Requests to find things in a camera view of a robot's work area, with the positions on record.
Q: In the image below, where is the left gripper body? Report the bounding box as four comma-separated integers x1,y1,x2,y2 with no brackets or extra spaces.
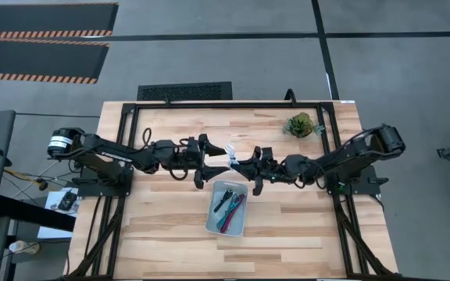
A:
177,133,210,190

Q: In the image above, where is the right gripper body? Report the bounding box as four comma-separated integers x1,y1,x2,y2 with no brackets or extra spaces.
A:
252,146,288,196

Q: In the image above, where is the white paper sheet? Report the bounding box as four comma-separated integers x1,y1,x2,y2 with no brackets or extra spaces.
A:
37,187,80,239

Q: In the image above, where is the black hazard-striped floor mat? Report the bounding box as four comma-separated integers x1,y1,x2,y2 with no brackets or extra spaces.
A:
0,37,111,85
0,2,120,40

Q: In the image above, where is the white USB-C cable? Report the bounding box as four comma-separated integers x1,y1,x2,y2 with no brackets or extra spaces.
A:
224,144,240,169

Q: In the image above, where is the white plastic handled bin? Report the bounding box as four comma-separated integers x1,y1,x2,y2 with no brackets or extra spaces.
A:
205,180,248,238

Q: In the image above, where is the black USB-C cable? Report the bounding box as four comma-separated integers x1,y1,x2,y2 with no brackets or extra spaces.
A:
212,189,234,214

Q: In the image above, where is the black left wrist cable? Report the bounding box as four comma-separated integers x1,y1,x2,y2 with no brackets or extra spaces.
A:
141,127,191,182

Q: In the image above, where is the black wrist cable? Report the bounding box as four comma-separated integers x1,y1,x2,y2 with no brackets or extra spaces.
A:
297,160,327,190
141,127,191,182

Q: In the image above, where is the potted green succulent plant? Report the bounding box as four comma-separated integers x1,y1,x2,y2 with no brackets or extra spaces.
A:
282,112,326,139

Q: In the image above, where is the maroon USB-C cable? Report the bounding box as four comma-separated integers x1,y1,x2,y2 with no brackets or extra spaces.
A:
220,194,246,234

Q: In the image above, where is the teal USB-C cable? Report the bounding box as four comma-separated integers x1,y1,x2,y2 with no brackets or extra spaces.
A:
216,193,240,231

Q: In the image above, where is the black perforated floor grille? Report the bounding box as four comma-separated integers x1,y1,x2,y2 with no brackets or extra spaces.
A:
137,80,234,101

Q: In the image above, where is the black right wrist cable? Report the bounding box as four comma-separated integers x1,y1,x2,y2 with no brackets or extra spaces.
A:
297,160,327,190

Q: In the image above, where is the black handheld controller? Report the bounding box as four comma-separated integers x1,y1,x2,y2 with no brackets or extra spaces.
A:
57,190,78,212

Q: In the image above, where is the black aluminium table frame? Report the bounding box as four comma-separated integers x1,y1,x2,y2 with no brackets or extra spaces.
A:
66,100,398,280

